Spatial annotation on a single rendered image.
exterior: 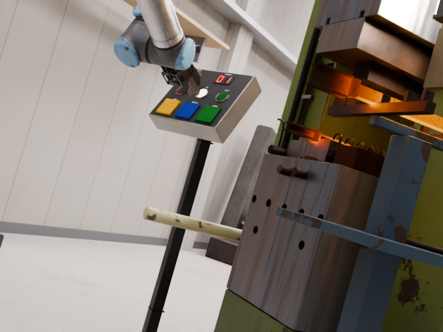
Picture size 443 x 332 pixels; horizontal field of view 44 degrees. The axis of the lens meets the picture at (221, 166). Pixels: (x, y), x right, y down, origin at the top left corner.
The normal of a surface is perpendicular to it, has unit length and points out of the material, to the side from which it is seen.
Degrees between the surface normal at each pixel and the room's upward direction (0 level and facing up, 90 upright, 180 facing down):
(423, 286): 90
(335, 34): 90
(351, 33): 90
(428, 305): 90
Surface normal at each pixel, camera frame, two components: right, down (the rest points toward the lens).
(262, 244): -0.85, -0.26
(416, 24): 0.45, 0.10
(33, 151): 0.83, 0.22
